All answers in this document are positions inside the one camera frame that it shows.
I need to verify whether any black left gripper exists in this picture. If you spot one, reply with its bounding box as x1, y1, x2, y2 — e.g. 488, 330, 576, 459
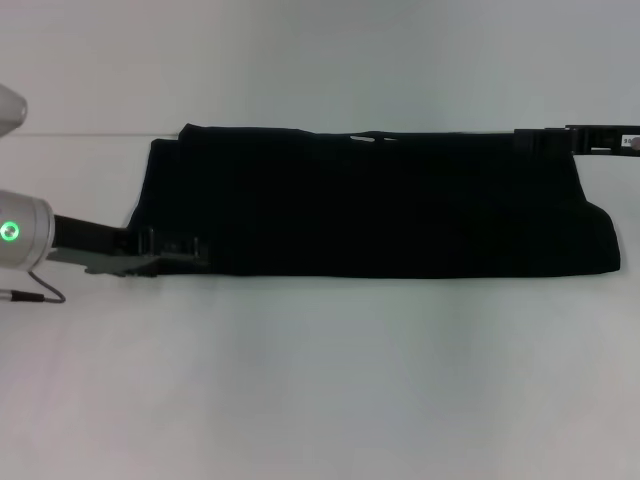
47, 213, 214, 277

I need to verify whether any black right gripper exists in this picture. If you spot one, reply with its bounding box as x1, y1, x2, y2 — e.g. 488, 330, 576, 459
513, 123, 640, 155

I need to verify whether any black shirt with FREE print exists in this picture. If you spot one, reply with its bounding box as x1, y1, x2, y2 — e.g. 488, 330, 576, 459
127, 123, 623, 280

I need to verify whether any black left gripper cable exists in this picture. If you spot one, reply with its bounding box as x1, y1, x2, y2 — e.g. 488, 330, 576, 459
0, 269, 67, 305

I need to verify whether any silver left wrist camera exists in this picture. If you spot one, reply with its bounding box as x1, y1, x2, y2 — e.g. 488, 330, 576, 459
0, 84, 29, 139

